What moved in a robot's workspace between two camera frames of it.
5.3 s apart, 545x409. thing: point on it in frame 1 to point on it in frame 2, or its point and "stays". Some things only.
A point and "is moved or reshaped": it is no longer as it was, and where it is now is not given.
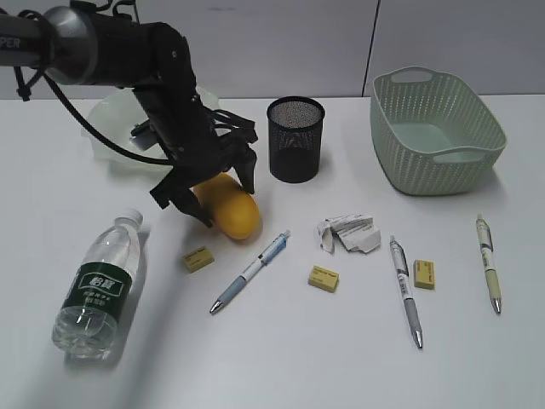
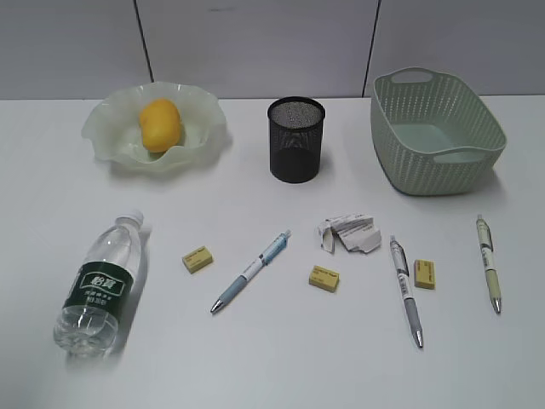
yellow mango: x=234 y=211 is moved or reshaped
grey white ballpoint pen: x=403 y=269 stays
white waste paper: x=355 y=231 stays
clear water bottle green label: x=97 y=291 stays
